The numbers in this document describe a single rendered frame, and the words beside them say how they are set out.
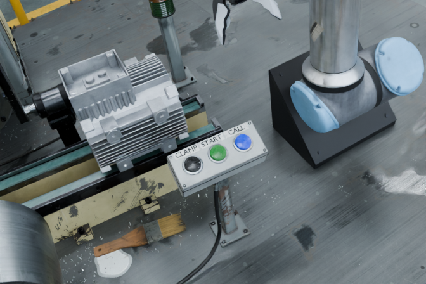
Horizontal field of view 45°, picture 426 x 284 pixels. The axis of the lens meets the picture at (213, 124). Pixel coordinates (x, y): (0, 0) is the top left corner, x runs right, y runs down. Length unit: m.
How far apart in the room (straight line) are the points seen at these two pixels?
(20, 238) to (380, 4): 1.31
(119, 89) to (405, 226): 0.64
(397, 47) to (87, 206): 0.72
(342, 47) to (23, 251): 0.61
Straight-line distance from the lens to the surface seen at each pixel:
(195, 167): 0.91
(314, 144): 1.22
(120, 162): 1.07
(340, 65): 0.97
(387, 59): 1.06
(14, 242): 0.84
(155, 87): 1.06
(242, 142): 0.93
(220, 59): 1.56
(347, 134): 1.26
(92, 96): 1.01
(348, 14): 0.91
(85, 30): 1.84
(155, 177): 1.18
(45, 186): 1.25
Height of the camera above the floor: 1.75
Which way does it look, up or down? 44 degrees down
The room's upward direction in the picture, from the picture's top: 11 degrees counter-clockwise
